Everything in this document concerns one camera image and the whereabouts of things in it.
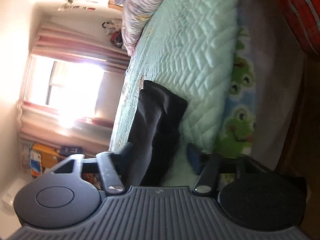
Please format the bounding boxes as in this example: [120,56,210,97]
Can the black pants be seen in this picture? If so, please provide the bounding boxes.
[127,80,188,187]

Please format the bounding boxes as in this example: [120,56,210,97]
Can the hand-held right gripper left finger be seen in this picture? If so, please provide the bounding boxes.
[51,142,136,196]

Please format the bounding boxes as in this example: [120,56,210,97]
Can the dark blue hanging bag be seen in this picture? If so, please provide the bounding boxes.
[60,146,84,155]

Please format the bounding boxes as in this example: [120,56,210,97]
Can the red striped rug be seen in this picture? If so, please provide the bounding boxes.
[265,0,320,60]

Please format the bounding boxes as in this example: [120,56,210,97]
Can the floral duvet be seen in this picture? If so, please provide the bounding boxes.
[121,0,175,57]

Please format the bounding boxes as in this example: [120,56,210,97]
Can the white air conditioner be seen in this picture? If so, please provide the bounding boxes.
[1,177,23,210]

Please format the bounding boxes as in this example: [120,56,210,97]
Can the window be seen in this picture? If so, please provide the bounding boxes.
[25,55,105,128]

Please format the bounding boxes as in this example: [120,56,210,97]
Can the green quilted bedspread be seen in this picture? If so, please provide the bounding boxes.
[109,0,240,180]

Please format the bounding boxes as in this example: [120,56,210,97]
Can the frog print bed sheet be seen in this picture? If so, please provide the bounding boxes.
[215,27,257,180]

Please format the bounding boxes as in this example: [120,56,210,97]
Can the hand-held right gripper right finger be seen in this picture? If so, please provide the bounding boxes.
[186,142,271,194]

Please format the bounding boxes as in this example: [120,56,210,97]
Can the wooden bookshelf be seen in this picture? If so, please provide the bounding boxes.
[21,142,100,188]

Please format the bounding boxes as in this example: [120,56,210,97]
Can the pile of bags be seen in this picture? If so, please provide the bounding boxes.
[101,20,124,48]

